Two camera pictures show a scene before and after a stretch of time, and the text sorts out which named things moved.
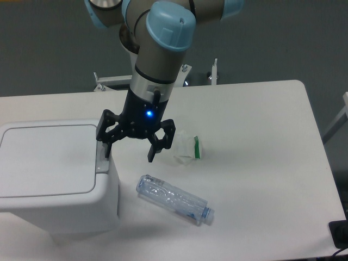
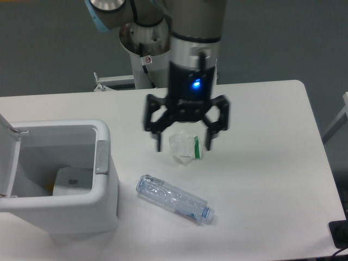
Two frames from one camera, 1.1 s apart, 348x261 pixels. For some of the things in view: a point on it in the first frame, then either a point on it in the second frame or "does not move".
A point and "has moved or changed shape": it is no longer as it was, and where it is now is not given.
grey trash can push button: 102,162 does not move
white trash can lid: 48,161 has moved or changed shape
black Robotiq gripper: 141,117 to 189,92
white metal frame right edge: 339,122 does not move
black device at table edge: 339,230 does not move
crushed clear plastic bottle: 174,198 does not move
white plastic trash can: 54,173 has moved or changed shape
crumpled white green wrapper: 188,148 does not move
